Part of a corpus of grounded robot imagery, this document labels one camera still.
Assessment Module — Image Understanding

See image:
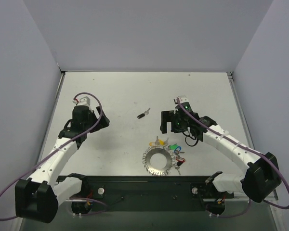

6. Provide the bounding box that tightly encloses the silver key with black fob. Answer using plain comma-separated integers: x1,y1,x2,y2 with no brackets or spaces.
137,107,151,119

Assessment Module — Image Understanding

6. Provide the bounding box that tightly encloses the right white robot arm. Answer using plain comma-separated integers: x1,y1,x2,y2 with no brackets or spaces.
160,103,281,203

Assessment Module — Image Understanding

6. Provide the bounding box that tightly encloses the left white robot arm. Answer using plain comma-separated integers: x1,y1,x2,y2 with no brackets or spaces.
15,105,110,223

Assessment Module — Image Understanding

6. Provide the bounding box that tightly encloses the green tagged key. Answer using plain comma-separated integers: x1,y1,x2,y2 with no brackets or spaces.
168,144,178,150

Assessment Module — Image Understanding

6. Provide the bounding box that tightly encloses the blue tagged key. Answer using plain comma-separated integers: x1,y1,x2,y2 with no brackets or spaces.
173,146,184,155

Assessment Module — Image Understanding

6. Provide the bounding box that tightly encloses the red tagged key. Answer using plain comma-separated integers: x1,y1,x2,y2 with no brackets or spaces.
176,155,185,162

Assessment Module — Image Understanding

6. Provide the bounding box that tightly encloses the black tagged key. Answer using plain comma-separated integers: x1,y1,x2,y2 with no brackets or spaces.
175,161,184,176

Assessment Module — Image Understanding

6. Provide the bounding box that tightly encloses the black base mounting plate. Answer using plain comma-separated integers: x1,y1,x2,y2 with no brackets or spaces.
57,174,235,216

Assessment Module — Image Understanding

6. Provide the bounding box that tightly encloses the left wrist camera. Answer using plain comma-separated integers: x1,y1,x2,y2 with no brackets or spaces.
73,96,91,107

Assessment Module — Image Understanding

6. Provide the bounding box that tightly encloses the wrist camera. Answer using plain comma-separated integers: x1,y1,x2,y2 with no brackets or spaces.
174,95,189,104
73,96,91,107

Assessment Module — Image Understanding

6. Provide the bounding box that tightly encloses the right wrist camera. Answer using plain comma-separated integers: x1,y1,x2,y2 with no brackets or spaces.
174,95,189,104

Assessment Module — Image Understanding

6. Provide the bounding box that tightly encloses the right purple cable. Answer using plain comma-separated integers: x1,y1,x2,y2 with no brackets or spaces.
177,100,289,218

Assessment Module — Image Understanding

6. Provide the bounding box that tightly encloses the purple cable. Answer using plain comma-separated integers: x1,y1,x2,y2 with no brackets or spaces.
0,92,109,220
177,100,289,218

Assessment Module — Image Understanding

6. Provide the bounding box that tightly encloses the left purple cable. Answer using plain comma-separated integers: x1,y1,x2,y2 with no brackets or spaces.
0,92,109,220

